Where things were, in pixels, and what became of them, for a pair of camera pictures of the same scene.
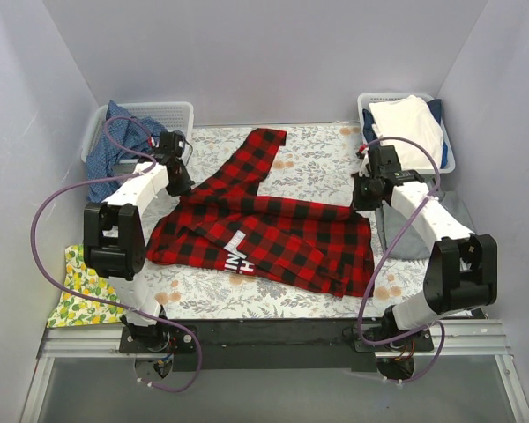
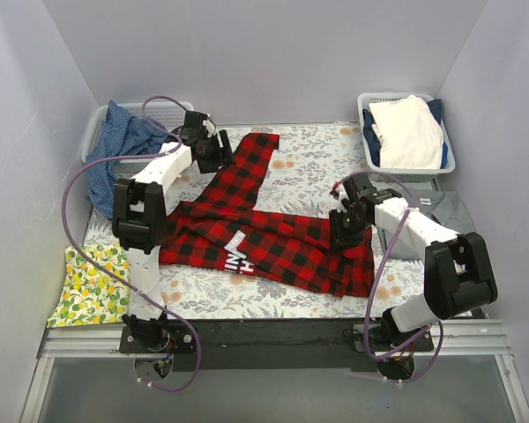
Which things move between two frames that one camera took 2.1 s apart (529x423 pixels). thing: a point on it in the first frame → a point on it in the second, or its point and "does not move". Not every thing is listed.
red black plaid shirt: [223, 223] does not move
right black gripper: [363, 199] → [343, 226]
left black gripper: [179, 184] → [223, 150]
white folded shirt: [412, 118] does not move
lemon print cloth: [75, 310] does not move
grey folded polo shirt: [389, 228] does not move
